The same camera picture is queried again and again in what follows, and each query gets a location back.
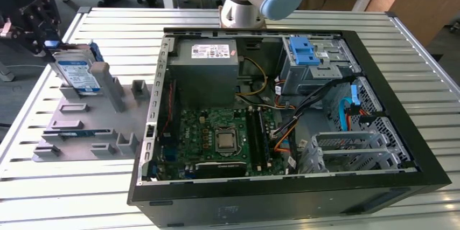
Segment hard disk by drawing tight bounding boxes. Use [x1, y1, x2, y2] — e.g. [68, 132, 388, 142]
[43, 40, 105, 96]

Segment metal disk bay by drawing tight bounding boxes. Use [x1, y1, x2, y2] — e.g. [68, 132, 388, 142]
[300, 131, 411, 174]

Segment grey parts rack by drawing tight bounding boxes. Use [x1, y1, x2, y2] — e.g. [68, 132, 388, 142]
[32, 61, 155, 163]

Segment RAM stick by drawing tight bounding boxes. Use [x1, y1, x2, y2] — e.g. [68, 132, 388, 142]
[57, 130, 97, 138]

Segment grey power supply unit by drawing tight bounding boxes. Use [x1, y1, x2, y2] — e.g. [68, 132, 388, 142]
[168, 38, 241, 108]

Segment green motherboard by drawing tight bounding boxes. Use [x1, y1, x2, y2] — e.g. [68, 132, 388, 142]
[157, 107, 299, 181]

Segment silver CPU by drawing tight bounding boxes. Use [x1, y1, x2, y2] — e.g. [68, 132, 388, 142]
[215, 129, 240, 151]

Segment blue drive latch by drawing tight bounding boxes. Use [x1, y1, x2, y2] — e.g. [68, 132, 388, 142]
[288, 37, 323, 66]

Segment black RAM slot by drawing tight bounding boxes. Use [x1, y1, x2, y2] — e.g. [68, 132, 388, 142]
[255, 107, 269, 171]
[251, 107, 265, 171]
[259, 107, 273, 171]
[247, 107, 261, 171]

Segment black graphics card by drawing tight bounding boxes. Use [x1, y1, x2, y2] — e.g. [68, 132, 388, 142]
[193, 161, 249, 179]

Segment metal drive cage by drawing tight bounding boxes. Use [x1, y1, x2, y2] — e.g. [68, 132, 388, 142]
[280, 36, 363, 96]

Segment black PC case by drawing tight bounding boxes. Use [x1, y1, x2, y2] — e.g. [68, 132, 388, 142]
[125, 27, 453, 228]

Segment brown wooden cabinet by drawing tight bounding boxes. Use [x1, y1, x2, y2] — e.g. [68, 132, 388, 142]
[365, 0, 460, 50]

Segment square brown base plate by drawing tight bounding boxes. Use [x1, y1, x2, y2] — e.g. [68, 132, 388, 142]
[219, 22, 269, 30]

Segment yellow wire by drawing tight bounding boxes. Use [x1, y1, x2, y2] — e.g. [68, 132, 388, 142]
[235, 57, 269, 97]

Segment black wire bundle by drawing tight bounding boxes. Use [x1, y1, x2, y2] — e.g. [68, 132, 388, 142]
[269, 76, 360, 141]

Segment orange wire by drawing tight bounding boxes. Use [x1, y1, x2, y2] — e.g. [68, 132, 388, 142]
[273, 129, 293, 152]

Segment blue SATA wire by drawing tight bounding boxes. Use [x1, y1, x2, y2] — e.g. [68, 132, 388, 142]
[337, 86, 360, 134]

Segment power connector coloured wires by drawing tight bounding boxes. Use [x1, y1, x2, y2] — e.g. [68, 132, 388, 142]
[351, 106, 384, 123]

